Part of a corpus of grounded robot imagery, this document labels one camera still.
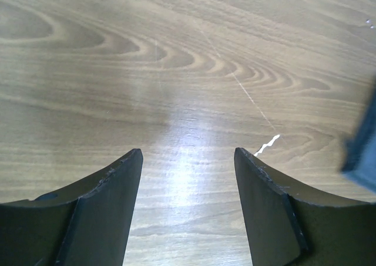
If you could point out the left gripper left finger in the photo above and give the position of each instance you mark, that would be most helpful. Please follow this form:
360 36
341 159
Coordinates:
84 223

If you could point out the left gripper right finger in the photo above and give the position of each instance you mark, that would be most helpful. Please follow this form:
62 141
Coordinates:
291 223

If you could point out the dark blue towel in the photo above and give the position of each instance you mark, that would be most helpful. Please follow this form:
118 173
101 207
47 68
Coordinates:
359 163

